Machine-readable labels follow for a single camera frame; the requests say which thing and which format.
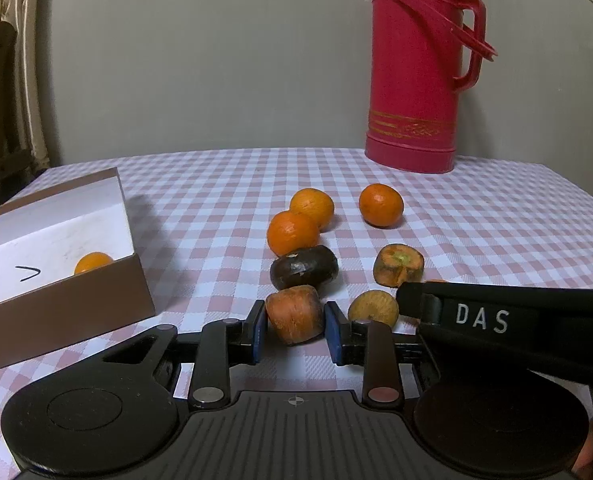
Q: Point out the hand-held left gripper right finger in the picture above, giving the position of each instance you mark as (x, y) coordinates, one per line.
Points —
(332, 332)

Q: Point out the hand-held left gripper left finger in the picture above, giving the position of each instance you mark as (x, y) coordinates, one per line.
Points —
(259, 332)

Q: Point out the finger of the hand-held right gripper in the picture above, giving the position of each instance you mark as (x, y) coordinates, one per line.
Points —
(416, 300)

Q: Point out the reddish orange squat fruit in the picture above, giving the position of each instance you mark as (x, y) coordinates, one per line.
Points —
(295, 321)

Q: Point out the yellowish brown round fruit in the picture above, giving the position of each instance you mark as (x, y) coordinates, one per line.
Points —
(371, 307)

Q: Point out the orange mandarin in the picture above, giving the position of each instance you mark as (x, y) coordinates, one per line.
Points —
(314, 206)
(292, 232)
(381, 205)
(93, 263)

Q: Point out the brown cardboard box white inside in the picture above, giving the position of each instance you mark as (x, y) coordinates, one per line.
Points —
(51, 280)

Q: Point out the brownish orange fruit green calyx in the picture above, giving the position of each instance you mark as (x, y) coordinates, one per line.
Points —
(399, 266)

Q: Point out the blackened dark fruit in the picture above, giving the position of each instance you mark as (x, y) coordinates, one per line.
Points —
(304, 268)

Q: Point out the pink white checked tablecloth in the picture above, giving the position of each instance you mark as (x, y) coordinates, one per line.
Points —
(216, 195)

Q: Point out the red thermos flask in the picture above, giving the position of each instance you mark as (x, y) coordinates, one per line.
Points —
(416, 75)

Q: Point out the beige striped curtain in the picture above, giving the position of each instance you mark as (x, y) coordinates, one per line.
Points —
(21, 60)

